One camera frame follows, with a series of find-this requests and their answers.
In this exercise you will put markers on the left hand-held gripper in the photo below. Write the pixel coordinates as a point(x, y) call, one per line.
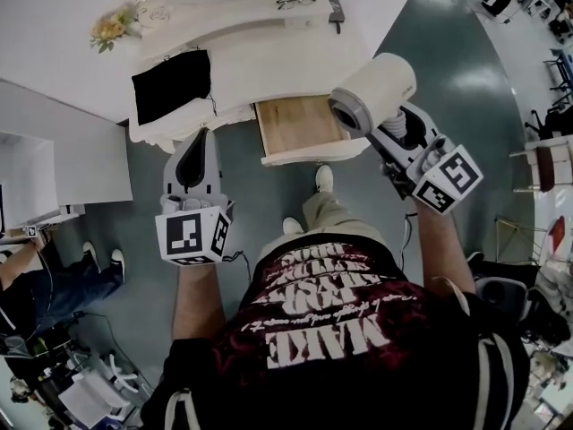
point(188, 240)

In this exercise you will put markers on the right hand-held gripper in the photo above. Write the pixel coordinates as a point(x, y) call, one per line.
point(452, 179)

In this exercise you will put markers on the cream white hair dryer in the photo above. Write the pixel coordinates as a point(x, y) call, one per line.
point(380, 83)

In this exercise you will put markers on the wooden drawer with white front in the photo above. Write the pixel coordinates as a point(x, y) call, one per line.
point(295, 123)

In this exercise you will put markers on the person's right forearm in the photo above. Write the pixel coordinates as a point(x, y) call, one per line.
point(441, 249)

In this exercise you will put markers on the person's left forearm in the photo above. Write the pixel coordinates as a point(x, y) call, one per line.
point(197, 303)

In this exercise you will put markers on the black cloth pouch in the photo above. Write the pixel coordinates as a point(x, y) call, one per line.
point(172, 85)

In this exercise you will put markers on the white shoe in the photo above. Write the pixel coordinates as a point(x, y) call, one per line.
point(292, 226)
point(324, 178)

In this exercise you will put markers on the beige trousers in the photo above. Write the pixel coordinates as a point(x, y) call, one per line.
point(331, 222)

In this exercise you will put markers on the white side cabinet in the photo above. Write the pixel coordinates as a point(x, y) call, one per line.
point(67, 150)

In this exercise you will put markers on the white carved dressing table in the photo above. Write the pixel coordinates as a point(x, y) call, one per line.
point(268, 56)

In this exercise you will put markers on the wooden stool with brown seat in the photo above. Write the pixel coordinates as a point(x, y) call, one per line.
point(544, 164)

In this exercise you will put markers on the black office chair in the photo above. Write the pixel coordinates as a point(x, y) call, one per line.
point(550, 121)

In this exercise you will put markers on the yellow flower bouquet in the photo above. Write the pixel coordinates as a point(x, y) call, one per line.
point(112, 27)

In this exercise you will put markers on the black rimmed eyeglasses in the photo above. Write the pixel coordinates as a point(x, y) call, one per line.
point(295, 2)

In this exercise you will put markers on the red and white chair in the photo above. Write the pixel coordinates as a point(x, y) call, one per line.
point(559, 238)

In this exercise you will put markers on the grey speaker box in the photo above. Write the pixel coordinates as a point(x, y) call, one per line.
point(501, 296)

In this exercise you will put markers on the black printed shirt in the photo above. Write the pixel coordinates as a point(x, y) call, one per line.
point(336, 374)

